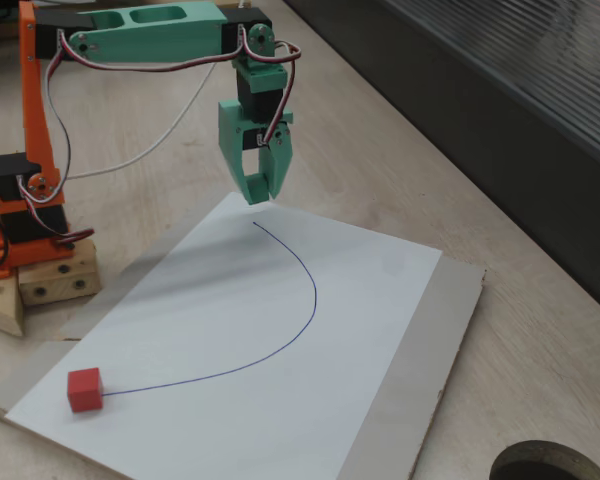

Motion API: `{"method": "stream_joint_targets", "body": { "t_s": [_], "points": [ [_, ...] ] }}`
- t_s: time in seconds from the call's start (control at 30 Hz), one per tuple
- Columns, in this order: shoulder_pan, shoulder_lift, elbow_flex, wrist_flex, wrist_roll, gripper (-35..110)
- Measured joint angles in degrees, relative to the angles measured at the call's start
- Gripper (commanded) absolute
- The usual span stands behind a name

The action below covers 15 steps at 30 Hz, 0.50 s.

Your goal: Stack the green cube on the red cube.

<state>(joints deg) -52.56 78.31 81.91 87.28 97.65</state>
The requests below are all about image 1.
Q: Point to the green cube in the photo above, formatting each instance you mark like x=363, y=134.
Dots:
x=256, y=190

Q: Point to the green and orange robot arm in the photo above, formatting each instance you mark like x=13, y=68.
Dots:
x=155, y=42

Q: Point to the red cube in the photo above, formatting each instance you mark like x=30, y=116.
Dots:
x=85, y=392

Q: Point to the white paper sheet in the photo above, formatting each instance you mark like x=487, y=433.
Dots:
x=230, y=325

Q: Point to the ribbed glass desk partition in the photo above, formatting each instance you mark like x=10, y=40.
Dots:
x=480, y=125

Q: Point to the wooden base block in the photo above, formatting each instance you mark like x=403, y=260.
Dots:
x=50, y=280

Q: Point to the grey laminated wooden board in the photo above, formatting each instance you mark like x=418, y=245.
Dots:
x=415, y=350

